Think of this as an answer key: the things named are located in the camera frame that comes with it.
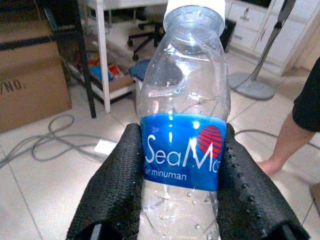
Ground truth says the white table leg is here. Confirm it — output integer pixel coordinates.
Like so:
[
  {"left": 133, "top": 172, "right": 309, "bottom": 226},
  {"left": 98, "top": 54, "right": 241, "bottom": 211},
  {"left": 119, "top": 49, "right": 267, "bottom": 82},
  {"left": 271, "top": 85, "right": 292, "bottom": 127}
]
[{"left": 93, "top": 0, "right": 112, "bottom": 115}]

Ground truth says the white floor socket plate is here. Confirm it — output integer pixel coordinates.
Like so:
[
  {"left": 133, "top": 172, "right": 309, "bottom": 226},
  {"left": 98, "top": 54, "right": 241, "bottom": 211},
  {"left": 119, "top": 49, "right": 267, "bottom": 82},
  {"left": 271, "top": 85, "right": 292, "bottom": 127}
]
[{"left": 94, "top": 139, "right": 117, "bottom": 156}]

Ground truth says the open box with colourful items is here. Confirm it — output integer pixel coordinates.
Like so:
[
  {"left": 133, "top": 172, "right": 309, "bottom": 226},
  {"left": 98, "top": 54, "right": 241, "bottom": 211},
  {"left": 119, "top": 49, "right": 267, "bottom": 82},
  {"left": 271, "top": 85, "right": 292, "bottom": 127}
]
[{"left": 87, "top": 58, "right": 136, "bottom": 102}]

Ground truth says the black office chair base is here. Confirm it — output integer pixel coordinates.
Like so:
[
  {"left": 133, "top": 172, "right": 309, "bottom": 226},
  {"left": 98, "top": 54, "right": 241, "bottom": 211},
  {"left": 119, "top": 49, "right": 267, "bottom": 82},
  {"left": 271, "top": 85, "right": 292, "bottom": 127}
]
[{"left": 126, "top": 21, "right": 166, "bottom": 62}]

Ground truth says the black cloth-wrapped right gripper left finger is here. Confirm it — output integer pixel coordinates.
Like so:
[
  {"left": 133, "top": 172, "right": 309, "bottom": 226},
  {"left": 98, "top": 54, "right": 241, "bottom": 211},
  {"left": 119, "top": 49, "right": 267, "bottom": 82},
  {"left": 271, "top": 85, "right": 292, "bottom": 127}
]
[{"left": 65, "top": 122, "right": 145, "bottom": 240}]

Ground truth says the clear plastic bottle blue label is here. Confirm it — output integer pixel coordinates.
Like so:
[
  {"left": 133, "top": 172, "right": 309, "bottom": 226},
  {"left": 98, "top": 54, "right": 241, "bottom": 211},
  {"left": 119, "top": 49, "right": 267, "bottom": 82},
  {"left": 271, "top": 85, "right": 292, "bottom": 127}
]
[{"left": 134, "top": 0, "right": 232, "bottom": 240}]

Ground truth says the black metal table leg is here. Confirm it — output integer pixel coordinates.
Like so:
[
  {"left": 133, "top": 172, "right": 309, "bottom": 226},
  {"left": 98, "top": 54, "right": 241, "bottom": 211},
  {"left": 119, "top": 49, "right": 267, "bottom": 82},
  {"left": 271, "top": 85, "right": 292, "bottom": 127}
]
[{"left": 67, "top": 0, "right": 98, "bottom": 120}]

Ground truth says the brown cardboard box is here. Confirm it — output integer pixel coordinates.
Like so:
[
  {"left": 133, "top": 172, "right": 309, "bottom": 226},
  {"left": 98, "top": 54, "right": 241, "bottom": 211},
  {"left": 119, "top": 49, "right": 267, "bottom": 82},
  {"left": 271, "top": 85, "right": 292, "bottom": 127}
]
[{"left": 0, "top": 14, "right": 73, "bottom": 134}]

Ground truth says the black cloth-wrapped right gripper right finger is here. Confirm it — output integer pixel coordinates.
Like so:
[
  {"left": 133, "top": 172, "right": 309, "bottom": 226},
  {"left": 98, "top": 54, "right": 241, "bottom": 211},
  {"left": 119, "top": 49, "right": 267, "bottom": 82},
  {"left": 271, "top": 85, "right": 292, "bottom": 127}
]
[{"left": 216, "top": 124, "right": 311, "bottom": 240}]

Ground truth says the white drawer cabinet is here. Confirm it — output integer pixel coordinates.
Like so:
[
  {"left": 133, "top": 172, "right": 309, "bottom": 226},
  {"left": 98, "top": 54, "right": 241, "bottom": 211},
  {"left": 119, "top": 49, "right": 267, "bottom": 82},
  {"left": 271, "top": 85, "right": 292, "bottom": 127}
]
[{"left": 224, "top": 0, "right": 320, "bottom": 76}]

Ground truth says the grey floor cable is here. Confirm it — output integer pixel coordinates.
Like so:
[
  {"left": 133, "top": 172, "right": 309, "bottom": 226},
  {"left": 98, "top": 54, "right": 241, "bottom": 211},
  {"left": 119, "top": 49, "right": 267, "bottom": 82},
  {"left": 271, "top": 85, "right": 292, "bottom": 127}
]
[{"left": 0, "top": 113, "right": 118, "bottom": 170}]

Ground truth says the grey standing fan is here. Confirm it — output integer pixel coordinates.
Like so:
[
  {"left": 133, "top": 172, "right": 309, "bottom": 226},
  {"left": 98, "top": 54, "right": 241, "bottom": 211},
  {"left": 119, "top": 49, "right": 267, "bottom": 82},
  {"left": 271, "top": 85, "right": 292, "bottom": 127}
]
[{"left": 228, "top": 0, "right": 297, "bottom": 101}]

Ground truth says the person's bare leg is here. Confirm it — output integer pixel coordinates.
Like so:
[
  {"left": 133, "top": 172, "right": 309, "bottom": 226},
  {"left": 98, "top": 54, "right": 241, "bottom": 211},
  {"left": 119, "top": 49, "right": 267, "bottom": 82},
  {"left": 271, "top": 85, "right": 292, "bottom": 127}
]
[{"left": 257, "top": 56, "right": 320, "bottom": 177}]

